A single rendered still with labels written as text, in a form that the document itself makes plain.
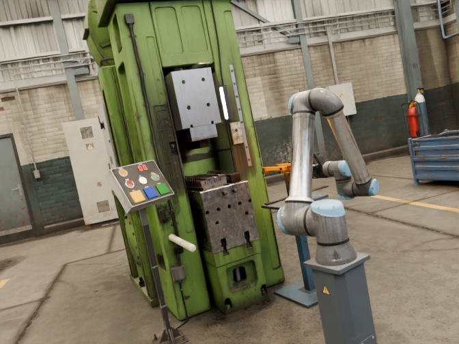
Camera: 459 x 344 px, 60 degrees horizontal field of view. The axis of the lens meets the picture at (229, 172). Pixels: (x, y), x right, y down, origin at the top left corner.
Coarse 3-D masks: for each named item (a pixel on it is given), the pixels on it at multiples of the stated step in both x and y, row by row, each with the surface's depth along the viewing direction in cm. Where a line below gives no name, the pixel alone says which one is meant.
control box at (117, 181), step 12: (120, 168) 245; (132, 168) 250; (156, 168) 262; (108, 180) 243; (120, 180) 239; (132, 180) 244; (156, 180) 255; (120, 192) 237; (144, 192) 244; (156, 192) 250; (132, 204) 234; (144, 204) 241
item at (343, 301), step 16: (368, 256) 183; (320, 272) 183; (336, 272) 173; (352, 272) 178; (320, 288) 185; (336, 288) 177; (352, 288) 178; (320, 304) 187; (336, 304) 179; (352, 304) 177; (368, 304) 183; (336, 320) 181; (352, 320) 177; (368, 320) 183; (336, 336) 183; (352, 336) 178; (368, 336) 182
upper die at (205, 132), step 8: (192, 128) 279; (200, 128) 282; (208, 128) 284; (216, 128) 287; (176, 136) 308; (184, 136) 291; (192, 136) 279; (200, 136) 282; (208, 136) 284; (216, 136) 287
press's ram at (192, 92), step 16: (176, 80) 274; (192, 80) 279; (208, 80) 284; (176, 96) 274; (192, 96) 279; (208, 96) 284; (176, 112) 280; (192, 112) 279; (208, 112) 284; (176, 128) 288
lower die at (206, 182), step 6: (198, 174) 325; (204, 174) 313; (210, 174) 312; (216, 174) 302; (222, 174) 292; (186, 180) 312; (192, 180) 304; (198, 180) 294; (204, 180) 285; (210, 180) 285; (216, 180) 287; (222, 180) 289; (198, 186) 287; (204, 186) 283; (210, 186) 285; (216, 186) 287
